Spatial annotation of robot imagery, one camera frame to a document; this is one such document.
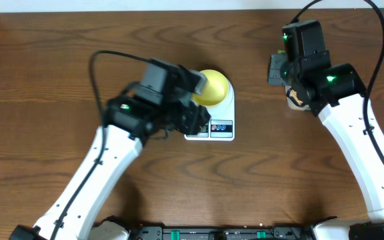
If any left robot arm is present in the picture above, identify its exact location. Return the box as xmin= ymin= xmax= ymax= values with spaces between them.
xmin=10 ymin=59 xmax=210 ymax=239

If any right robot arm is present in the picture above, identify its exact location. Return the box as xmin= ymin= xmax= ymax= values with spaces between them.
xmin=267 ymin=20 xmax=384 ymax=239

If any yellow bowl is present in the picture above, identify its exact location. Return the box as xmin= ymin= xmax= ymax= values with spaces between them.
xmin=193 ymin=69 xmax=229 ymax=106

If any white digital kitchen scale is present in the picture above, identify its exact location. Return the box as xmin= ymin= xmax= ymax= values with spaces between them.
xmin=184 ymin=81 xmax=235 ymax=141

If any clear container of soybeans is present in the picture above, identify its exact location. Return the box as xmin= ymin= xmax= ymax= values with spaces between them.
xmin=285 ymin=86 xmax=310 ymax=111

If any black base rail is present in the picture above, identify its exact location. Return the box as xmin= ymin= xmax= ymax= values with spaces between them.
xmin=127 ymin=225 xmax=313 ymax=240

